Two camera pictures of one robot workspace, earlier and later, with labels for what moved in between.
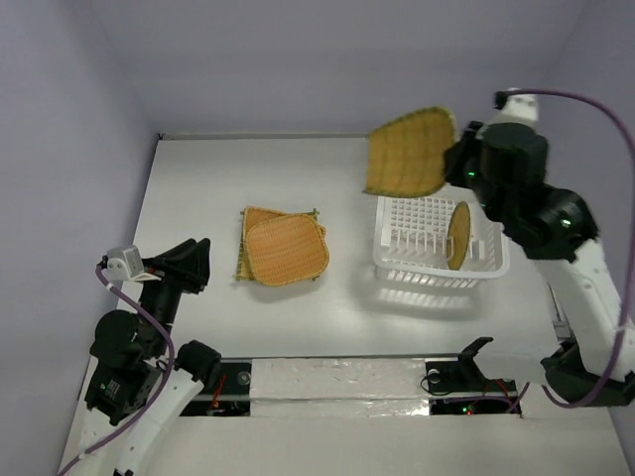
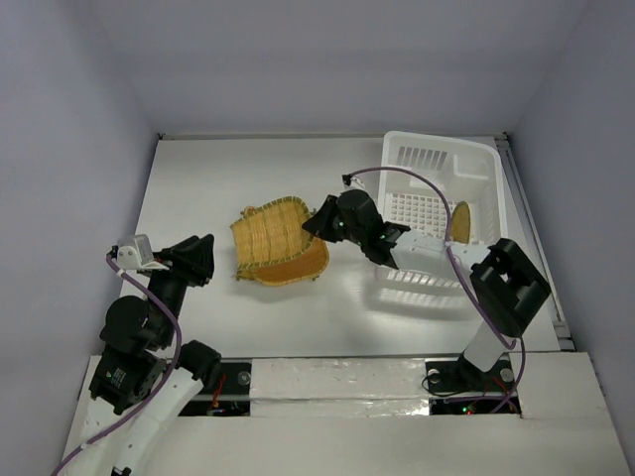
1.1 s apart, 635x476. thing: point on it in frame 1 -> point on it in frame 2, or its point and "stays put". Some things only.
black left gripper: x=189 y=263 stays put
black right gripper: x=459 y=162 -> x=332 y=224
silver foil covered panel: x=338 y=388 stays put
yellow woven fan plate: x=406 y=155 -> x=272 y=233
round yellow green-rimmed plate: x=458 y=235 stays put
